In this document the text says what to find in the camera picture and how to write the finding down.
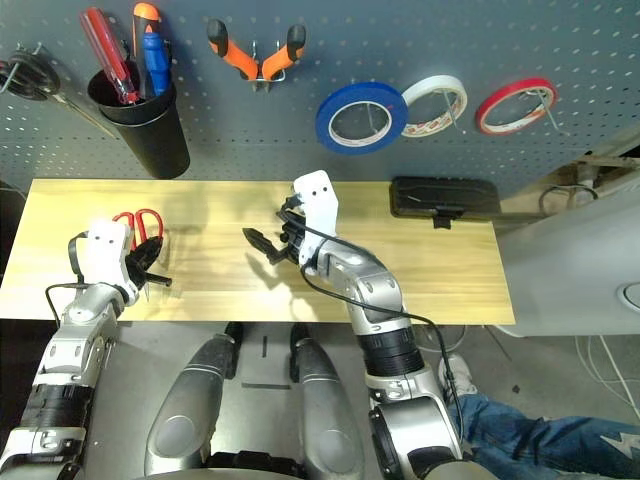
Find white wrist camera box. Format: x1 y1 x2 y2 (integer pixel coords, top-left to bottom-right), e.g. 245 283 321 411
85 221 140 307
292 169 340 266

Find grey coiled cable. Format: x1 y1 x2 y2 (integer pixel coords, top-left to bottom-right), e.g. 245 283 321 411
538 183 600 214

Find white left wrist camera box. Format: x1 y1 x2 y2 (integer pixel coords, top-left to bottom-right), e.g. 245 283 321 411
85 221 140 307

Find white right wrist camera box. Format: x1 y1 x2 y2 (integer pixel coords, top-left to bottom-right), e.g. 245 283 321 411
292 169 340 266

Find dark grey pegboard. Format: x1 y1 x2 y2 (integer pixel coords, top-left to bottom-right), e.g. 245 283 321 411
0 0 640 196

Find black tool case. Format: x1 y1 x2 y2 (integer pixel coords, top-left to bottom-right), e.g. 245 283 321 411
389 175 503 230

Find brown wooden frame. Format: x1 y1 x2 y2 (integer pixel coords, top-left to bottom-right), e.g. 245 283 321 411
499 127 640 234

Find silver right robot leg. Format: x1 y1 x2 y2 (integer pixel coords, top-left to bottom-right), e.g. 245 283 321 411
289 335 366 480

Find red-handled scissors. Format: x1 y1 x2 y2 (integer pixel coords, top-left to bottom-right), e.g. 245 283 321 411
112 208 166 301

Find white floor cables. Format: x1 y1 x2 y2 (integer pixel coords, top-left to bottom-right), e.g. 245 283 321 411
574 334 640 406

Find silver robot leg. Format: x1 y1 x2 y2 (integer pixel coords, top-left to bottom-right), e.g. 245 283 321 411
144 333 239 476
289 335 366 480

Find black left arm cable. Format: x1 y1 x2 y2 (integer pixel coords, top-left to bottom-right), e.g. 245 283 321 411
45 232 94 321

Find orange black needle-nose pliers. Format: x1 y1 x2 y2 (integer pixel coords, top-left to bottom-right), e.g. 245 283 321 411
206 17 307 94

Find white tape roll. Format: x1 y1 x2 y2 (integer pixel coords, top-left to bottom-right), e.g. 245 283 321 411
399 74 470 139

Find black cup holder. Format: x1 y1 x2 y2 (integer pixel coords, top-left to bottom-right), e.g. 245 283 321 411
86 62 192 180

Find white sneaker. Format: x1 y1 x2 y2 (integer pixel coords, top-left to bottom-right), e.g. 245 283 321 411
438 352 477 402

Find blue jeans leg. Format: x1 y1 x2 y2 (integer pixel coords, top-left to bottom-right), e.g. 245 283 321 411
447 391 640 480

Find red-handled screwdriver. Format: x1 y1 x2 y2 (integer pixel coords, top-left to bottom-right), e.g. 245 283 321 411
78 6 141 106

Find blue-handled screwdriver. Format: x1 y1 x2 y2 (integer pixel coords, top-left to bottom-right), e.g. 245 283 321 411
142 32 174 98

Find wire pliers holder hook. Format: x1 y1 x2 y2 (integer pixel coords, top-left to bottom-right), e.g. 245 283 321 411
249 39 287 94

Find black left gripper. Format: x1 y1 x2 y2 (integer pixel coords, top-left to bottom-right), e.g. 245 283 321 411
127 236 174 296

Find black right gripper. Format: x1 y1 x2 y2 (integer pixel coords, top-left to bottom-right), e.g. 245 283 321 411
242 192 309 266

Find red tape roll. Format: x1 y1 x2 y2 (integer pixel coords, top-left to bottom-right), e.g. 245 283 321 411
474 76 559 137

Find black-handled scissors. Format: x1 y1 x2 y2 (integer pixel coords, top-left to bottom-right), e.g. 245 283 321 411
0 42 119 139

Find orange black screwdriver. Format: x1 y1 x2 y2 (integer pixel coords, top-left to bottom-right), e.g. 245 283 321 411
132 2 164 99

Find silver left robot leg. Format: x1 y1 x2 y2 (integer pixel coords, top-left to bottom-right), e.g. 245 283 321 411
144 333 239 476

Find large white machine shell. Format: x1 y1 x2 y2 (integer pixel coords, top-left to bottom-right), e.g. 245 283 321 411
499 197 640 340

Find blue tape roll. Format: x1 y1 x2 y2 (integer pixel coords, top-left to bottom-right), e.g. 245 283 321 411
314 81 404 156

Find metal peg hook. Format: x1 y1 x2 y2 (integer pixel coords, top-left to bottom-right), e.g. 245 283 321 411
437 87 469 136
357 97 394 136
519 88 571 135

